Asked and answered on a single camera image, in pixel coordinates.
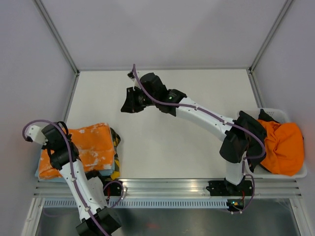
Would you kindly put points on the left aluminium frame post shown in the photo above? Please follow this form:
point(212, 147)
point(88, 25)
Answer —
point(56, 35)

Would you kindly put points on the camouflage yellow folded trousers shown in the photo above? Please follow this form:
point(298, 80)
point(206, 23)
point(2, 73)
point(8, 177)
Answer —
point(116, 141)

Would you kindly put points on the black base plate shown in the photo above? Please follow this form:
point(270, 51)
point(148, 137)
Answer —
point(113, 188)
point(221, 188)

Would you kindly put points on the black garment in basket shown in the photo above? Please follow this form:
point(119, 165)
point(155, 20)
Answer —
point(258, 130)

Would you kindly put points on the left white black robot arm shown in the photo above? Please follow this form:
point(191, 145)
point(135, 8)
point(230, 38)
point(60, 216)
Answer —
point(97, 219)

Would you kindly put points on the right aluminium frame post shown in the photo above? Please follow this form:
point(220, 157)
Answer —
point(271, 33)

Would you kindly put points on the white slotted cable duct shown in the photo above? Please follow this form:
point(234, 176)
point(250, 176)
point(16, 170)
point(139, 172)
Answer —
point(169, 203)

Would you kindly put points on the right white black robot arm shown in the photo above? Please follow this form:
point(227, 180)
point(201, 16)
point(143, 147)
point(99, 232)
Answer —
point(149, 90)

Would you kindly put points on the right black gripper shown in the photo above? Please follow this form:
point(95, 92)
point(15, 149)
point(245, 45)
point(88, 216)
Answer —
point(130, 105)

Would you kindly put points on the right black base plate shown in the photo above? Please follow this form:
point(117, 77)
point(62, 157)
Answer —
point(221, 188)

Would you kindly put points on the aluminium frame post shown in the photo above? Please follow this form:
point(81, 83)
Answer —
point(56, 35)
point(271, 33)

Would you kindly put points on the aluminium mounting rail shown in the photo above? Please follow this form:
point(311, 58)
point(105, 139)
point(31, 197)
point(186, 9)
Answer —
point(177, 188)

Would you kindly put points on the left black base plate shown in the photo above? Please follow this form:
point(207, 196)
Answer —
point(113, 188)

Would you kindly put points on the plain orange garment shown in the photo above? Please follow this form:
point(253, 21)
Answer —
point(284, 148)

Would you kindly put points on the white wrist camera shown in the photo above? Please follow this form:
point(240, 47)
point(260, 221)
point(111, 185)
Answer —
point(132, 77)
point(34, 134)

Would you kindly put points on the orange white tie-dye trousers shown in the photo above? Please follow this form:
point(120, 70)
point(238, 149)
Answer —
point(96, 137)

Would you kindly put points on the white plastic laundry basket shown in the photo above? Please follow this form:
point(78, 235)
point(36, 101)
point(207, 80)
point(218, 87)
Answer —
point(259, 171)

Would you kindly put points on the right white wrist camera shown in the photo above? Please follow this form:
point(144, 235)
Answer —
point(132, 77)

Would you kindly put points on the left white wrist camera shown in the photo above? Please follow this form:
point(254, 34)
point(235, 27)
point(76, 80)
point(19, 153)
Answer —
point(34, 134)

